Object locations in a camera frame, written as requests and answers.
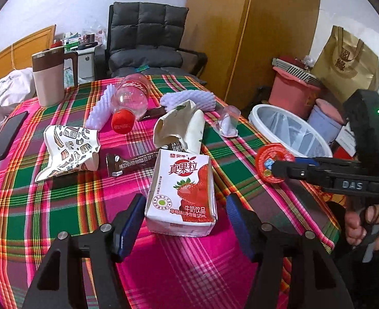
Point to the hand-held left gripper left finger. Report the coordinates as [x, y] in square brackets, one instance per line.
[130, 225]

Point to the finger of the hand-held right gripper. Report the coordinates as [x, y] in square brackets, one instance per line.
[334, 161]
[292, 169]

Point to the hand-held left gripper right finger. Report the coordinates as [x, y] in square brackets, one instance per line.
[239, 228]

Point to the red round plastic lid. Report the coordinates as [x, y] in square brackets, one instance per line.
[274, 153]

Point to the white trash bin with liner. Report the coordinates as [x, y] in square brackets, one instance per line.
[286, 125]

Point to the strawberry milk carton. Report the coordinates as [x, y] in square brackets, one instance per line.
[183, 199]

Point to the white foam fruit net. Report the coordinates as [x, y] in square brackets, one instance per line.
[97, 112]
[195, 98]

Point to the clear plastic bottle red cap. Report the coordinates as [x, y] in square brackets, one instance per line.
[131, 96]

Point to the person's right hand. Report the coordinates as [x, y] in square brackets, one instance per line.
[353, 225]

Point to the lavender bucket with pink lid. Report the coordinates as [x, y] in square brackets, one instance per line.
[324, 122]

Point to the pink green plaid tablecloth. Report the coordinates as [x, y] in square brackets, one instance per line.
[80, 199]

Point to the brown chocolate bar wrapper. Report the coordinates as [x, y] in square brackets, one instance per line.
[128, 164]

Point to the golden paper bag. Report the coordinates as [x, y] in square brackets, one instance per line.
[343, 67]

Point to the pink plastic bucket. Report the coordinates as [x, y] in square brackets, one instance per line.
[289, 93]

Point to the crushed clear plastic cup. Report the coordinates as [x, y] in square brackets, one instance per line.
[228, 125]

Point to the white slatted rack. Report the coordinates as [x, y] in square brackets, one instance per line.
[297, 70]

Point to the crushed patterned paper cup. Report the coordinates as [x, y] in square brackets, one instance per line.
[67, 148]

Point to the dark flat wrapper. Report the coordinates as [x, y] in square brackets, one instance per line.
[154, 113]

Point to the large wooden wardrobe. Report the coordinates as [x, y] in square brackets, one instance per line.
[257, 38]

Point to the black smartphone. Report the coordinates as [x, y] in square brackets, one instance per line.
[6, 135]

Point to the small teal packet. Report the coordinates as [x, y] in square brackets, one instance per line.
[143, 68]

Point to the teal printed plastic bag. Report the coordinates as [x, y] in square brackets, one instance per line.
[69, 77]

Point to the white nightstand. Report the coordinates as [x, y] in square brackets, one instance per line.
[86, 62]

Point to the white quilt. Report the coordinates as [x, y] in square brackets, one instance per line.
[2, 93]

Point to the dark brown jar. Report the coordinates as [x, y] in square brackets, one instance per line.
[88, 38]

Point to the red jar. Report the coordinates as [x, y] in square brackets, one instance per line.
[55, 43]

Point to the grey cushioned chair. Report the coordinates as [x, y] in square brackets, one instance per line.
[144, 29]

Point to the wooden bed headboard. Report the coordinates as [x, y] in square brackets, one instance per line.
[22, 51]

